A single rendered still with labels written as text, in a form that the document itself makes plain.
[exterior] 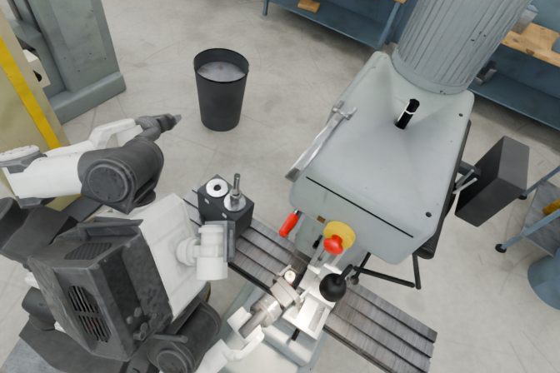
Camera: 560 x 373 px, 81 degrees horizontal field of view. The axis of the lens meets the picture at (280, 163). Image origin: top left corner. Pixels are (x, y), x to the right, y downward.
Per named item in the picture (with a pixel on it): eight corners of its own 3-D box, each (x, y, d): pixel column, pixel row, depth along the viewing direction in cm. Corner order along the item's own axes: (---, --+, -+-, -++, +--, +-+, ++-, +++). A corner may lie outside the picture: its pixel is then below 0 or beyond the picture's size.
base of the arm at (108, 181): (79, 217, 65) (135, 224, 64) (69, 156, 60) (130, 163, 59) (120, 185, 79) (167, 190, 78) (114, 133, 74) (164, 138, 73)
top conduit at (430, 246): (427, 262, 62) (437, 255, 59) (407, 251, 63) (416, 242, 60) (466, 130, 89) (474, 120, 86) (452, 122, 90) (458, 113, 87)
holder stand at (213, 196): (233, 241, 145) (235, 220, 129) (197, 212, 151) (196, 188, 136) (251, 224, 152) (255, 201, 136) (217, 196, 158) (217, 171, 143)
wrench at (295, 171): (299, 186, 54) (300, 183, 53) (279, 174, 55) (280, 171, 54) (356, 111, 68) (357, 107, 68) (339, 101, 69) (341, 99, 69)
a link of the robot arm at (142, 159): (78, 205, 66) (142, 198, 64) (61, 164, 63) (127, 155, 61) (111, 181, 77) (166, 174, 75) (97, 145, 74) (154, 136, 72)
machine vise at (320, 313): (312, 344, 124) (319, 338, 116) (278, 320, 128) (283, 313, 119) (347, 268, 145) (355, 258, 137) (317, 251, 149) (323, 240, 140)
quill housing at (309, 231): (343, 282, 105) (383, 238, 80) (288, 247, 109) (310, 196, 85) (364, 237, 116) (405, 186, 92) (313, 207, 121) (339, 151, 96)
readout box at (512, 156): (481, 231, 101) (532, 193, 84) (452, 216, 103) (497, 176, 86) (488, 187, 113) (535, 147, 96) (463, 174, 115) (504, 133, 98)
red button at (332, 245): (337, 261, 63) (343, 251, 60) (318, 249, 64) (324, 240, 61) (343, 247, 65) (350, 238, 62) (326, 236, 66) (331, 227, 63)
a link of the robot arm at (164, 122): (147, 138, 117) (128, 149, 106) (138, 111, 113) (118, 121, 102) (179, 134, 115) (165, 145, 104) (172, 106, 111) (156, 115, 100)
